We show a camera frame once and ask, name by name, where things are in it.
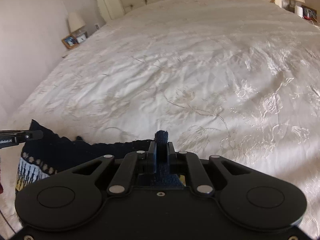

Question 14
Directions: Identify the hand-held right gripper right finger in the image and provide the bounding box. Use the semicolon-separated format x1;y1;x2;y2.
167;142;250;196

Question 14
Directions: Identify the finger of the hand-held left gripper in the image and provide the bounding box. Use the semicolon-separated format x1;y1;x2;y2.
15;129;42;144

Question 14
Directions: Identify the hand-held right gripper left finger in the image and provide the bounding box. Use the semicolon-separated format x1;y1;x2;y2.
71;141;158;195

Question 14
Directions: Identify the striped knitted sweater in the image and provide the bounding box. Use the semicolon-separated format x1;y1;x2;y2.
15;119;187;193

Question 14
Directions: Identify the white embroidered bedspread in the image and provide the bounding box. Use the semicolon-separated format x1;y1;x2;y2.
0;0;320;238

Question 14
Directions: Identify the wooden picture frame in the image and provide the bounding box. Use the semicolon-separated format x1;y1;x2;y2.
61;34;79;49

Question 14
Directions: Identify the dark picture frame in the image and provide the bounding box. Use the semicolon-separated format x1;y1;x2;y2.
302;5;318;22

